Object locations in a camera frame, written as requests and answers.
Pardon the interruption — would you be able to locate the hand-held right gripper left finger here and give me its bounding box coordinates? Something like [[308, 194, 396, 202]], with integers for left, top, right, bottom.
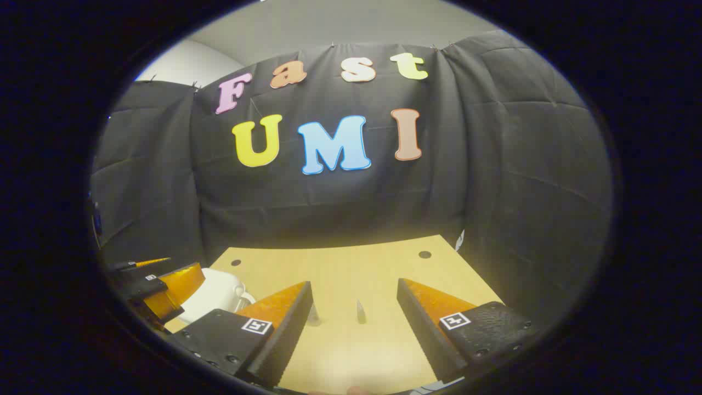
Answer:
[[165, 281, 314, 389]]

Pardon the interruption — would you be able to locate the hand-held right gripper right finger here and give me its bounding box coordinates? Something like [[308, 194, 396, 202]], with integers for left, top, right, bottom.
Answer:
[[397, 278, 541, 385]]

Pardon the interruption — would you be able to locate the white suitcase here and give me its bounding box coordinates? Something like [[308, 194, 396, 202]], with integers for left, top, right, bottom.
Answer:
[[178, 268, 257, 324]]

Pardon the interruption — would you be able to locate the black backdrop cloth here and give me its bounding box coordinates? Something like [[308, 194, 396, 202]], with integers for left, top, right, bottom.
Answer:
[[90, 30, 614, 330]]

